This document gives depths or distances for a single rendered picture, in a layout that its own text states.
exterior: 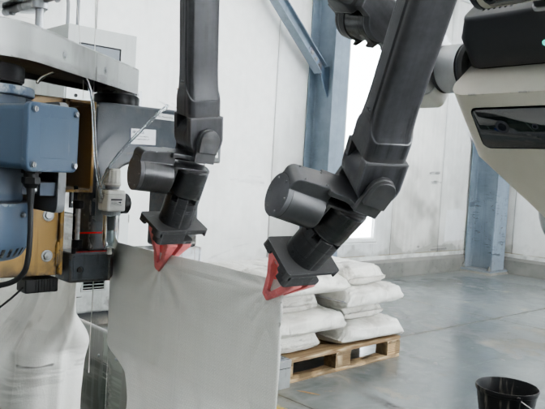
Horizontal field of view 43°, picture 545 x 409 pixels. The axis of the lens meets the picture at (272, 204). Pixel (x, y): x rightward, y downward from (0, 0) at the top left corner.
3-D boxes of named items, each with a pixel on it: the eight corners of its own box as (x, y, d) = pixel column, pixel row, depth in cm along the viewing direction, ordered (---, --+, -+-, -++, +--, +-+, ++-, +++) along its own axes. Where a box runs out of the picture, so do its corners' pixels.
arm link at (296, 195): (402, 188, 83) (379, 150, 90) (327, 157, 78) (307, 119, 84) (348, 259, 88) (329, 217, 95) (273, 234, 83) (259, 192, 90)
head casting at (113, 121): (198, 247, 142) (205, 102, 141) (88, 251, 126) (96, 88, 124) (124, 231, 164) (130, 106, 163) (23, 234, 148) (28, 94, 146)
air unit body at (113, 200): (128, 255, 125) (132, 169, 124) (105, 256, 122) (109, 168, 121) (116, 251, 128) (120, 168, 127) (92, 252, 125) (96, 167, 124)
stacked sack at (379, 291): (408, 303, 472) (409, 282, 471) (342, 313, 427) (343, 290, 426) (359, 292, 505) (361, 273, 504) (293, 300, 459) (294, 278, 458)
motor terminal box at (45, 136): (80, 189, 98) (82, 108, 98) (29, 190, 89) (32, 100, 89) (34, 186, 101) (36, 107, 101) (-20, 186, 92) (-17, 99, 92)
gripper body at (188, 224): (137, 220, 117) (149, 182, 114) (186, 219, 124) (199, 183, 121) (156, 241, 112) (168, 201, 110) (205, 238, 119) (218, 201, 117)
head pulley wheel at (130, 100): (148, 109, 136) (148, 96, 136) (106, 105, 130) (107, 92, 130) (124, 110, 142) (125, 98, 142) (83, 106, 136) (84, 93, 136)
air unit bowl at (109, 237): (121, 248, 124) (122, 214, 124) (106, 249, 122) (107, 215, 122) (113, 247, 126) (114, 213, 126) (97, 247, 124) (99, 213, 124)
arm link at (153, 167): (222, 131, 110) (199, 122, 117) (156, 120, 104) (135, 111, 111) (207, 204, 112) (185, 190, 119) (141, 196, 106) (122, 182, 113)
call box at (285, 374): (290, 387, 145) (293, 359, 144) (262, 393, 139) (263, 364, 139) (265, 377, 150) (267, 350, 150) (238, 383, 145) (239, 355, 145)
